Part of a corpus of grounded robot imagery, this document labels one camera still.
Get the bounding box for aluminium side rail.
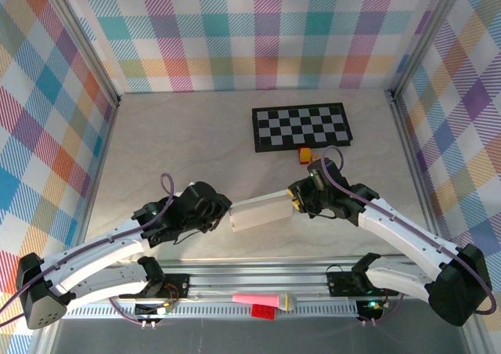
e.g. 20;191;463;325
387;90;455;253

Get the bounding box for white slotted cable duct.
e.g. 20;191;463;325
58;302;361;320

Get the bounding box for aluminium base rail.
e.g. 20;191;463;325
50;254;443;305

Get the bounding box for red toy brick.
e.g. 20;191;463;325
250;303;277;321

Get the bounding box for black and grey chessboard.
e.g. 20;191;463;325
251;102;355;154

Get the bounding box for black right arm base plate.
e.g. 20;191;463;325
326;266;398;298

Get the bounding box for aluminium frame post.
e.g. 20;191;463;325
387;0;469;97
38;0;122;107

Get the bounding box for white paper box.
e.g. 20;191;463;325
229;189;294;234

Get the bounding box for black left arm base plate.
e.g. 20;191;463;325
118;273;191;301

